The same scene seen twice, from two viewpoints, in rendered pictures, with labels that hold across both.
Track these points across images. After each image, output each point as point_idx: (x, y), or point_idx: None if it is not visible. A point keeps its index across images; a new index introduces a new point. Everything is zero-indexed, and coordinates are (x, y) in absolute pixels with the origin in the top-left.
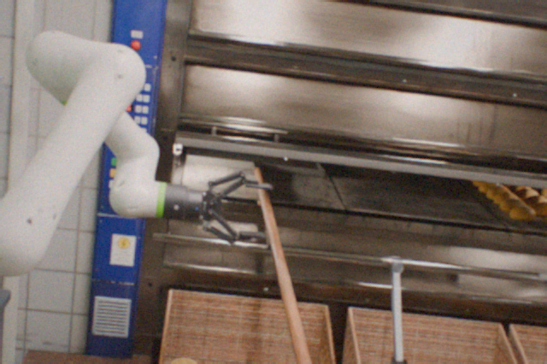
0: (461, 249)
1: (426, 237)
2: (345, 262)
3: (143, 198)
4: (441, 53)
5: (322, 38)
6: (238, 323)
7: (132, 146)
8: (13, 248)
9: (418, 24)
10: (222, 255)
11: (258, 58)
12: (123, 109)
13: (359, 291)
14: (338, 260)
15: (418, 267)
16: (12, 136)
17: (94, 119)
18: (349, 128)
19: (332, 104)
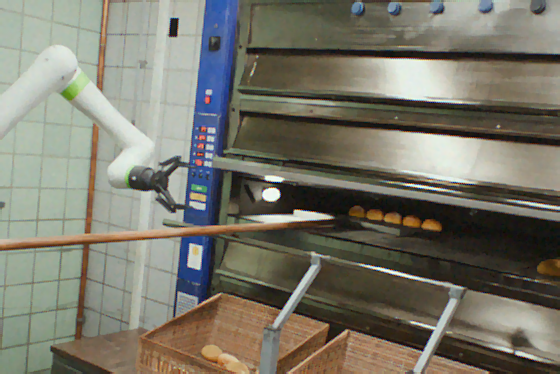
0: None
1: (417, 269)
2: (280, 253)
3: (118, 171)
4: (423, 89)
5: (328, 84)
6: (260, 327)
7: (121, 137)
8: None
9: (407, 66)
10: (258, 269)
11: (286, 105)
12: (49, 81)
13: (359, 317)
14: (273, 249)
15: (333, 262)
16: None
17: (24, 83)
18: (347, 160)
19: (338, 141)
